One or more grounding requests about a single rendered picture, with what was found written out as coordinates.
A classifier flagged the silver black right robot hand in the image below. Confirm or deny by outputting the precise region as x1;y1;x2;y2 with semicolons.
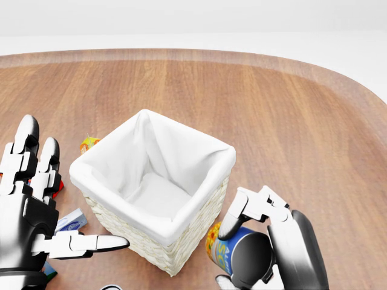
215;185;330;290

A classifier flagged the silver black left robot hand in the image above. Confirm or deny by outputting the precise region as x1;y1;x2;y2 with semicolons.
0;114;131;270

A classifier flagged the alphabet soup can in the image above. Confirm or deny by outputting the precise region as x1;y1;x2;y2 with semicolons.
205;221;275;286

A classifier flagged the white wicker basket with liner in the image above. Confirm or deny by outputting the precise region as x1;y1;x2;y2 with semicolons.
68;108;237;277

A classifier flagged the white and blue box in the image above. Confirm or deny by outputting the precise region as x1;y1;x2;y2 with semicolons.
54;207;89;234

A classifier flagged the small red box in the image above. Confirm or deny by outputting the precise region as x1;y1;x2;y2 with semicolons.
52;179;65;199

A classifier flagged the green and blue box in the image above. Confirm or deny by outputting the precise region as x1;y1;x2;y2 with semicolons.
41;260;59;279

